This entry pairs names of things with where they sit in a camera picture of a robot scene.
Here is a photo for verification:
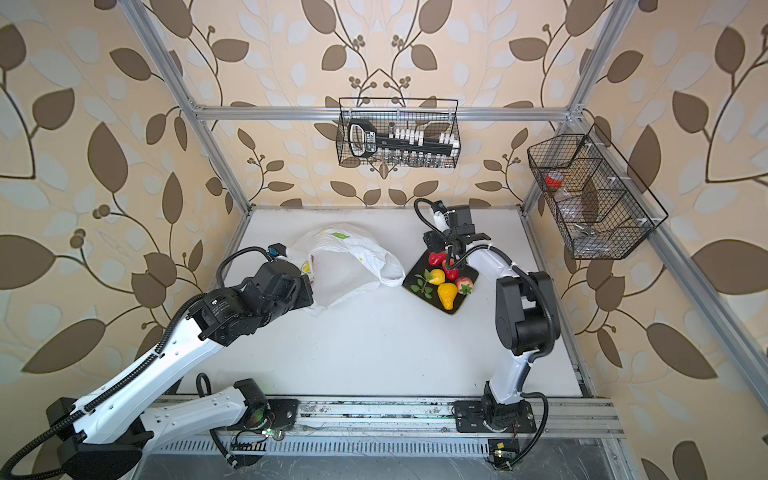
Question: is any red fake strawberry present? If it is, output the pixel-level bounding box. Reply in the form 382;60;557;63
427;251;447;267
455;277;474;296

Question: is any yellow fake lemon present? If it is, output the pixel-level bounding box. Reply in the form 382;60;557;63
410;269;446;299

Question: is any orange fake fruit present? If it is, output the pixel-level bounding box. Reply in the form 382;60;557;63
437;282;458;311

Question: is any white plastic bag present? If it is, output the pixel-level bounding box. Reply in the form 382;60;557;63
287;223;406;316

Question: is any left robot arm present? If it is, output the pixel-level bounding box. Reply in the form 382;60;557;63
1;257;313;479

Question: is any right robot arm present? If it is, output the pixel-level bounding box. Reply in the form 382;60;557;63
414;199;561;434

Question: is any black square tray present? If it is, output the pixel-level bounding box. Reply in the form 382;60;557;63
402;250;479;315

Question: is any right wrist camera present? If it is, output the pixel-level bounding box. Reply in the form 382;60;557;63
430;201;449;232

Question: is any back wire basket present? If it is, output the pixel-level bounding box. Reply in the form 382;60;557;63
335;95;462;169

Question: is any wire basket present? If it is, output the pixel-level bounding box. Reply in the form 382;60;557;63
527;125;668;260
335;95;462;169

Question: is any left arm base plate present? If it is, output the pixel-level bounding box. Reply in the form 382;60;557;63
228;398;299;431

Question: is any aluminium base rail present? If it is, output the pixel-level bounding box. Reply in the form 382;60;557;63
217;396;626;458

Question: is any right wire basket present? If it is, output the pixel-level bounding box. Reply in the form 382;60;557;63
527;125;668;260

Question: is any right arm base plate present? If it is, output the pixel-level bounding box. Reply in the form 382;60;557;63
451;400;537;434

